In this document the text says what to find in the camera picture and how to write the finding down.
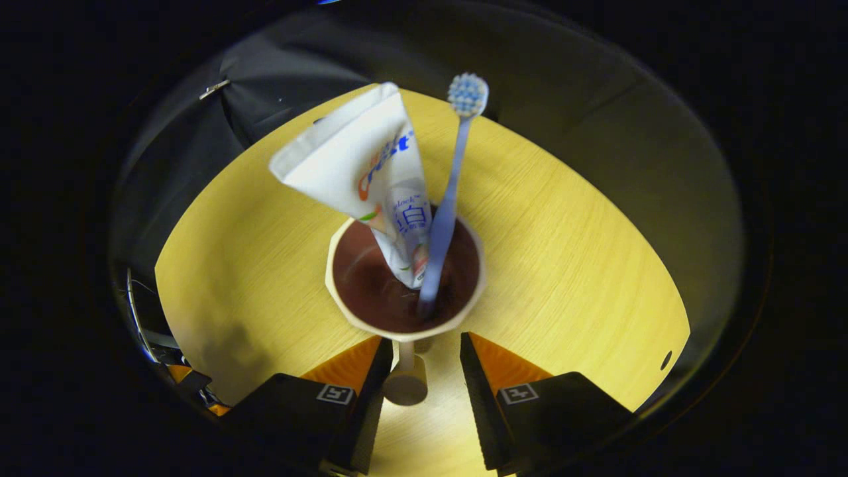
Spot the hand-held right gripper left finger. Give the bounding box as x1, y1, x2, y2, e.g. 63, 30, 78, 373
222, 336, 394, 475

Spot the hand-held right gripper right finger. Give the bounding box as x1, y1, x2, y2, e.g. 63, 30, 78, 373
459, 331, 637, 475

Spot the beige cup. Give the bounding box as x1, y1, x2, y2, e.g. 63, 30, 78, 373
325, 212, 486, 406

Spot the white toothbrush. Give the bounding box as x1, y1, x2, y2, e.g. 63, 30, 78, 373
417, 73, 490, 319

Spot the white toothpaste tube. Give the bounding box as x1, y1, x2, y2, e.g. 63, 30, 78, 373
269, 81, 433, 290

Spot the black backdrop cloth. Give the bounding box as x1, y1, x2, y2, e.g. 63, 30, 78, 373
109, 3, 746, 398

